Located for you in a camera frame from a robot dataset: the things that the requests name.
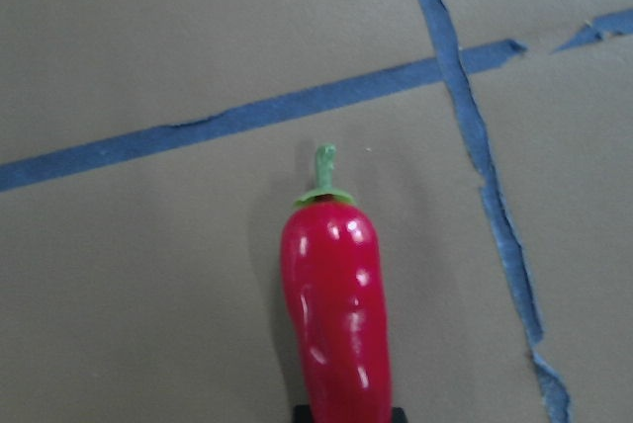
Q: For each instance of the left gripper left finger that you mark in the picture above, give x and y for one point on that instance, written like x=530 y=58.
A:
x=302 y=414

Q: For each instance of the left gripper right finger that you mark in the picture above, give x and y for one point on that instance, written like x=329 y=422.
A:
x=399 y=415

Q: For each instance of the red chili pepper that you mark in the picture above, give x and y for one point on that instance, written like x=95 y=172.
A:
x=332 y=281

